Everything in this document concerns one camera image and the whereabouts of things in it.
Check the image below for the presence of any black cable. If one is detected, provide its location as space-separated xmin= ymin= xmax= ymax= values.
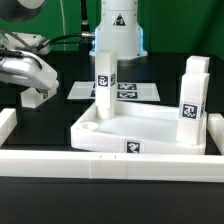
xmin=36 ymin=0 xmax=98 ymax=54

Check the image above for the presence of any white thin cable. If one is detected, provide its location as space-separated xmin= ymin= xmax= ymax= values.
xmin=59 ymin=0 xmax=67 ymax=38

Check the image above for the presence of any marker sheet with tags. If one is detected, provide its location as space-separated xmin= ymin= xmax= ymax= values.
xmin=68 ymin=81 xmax=160 ymax=102

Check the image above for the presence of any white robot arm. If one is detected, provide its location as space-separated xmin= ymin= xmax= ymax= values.
xmin=0 ymin=0 xmax=147 ymax=92

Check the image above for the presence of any white desk top tray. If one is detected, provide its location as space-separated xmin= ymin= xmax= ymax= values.
xmin=71 ymin=102 xmax=207 ymax=155

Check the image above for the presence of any white U-shaped fence frame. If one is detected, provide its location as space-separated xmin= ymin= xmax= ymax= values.
xmin=0 ymin=108 xmax=224 ymax=183

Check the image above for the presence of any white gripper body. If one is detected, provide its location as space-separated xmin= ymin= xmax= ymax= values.
xmin=0 ymin=49 xmax=59 ymax=91

